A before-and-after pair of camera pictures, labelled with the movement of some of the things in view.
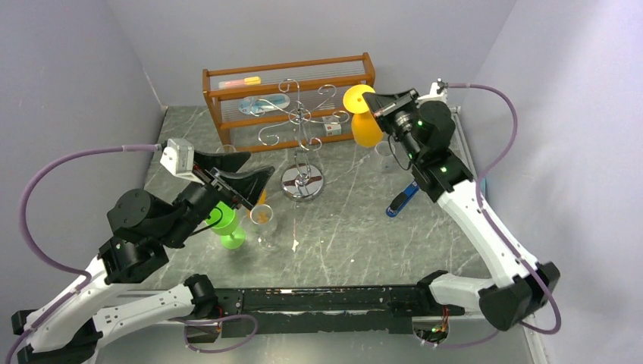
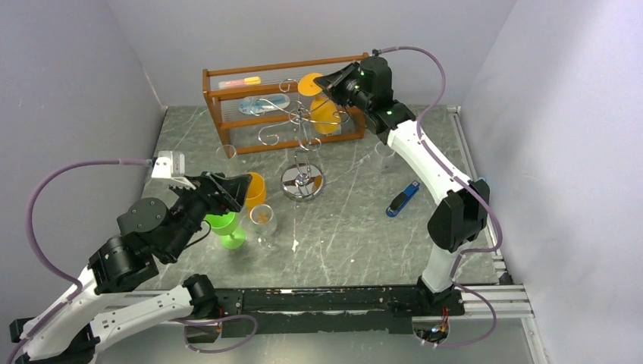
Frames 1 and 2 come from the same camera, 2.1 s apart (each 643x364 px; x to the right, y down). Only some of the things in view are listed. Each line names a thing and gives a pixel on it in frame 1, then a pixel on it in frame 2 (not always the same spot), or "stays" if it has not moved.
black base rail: x=261 y=312 stays
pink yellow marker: x=249 y=81 stays
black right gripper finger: x=382 y=104 to x=330 y=80
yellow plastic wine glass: x=365 y=129 to x=324 y=112
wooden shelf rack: x=268 y=106 stays
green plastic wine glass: x=223 y=221 stays
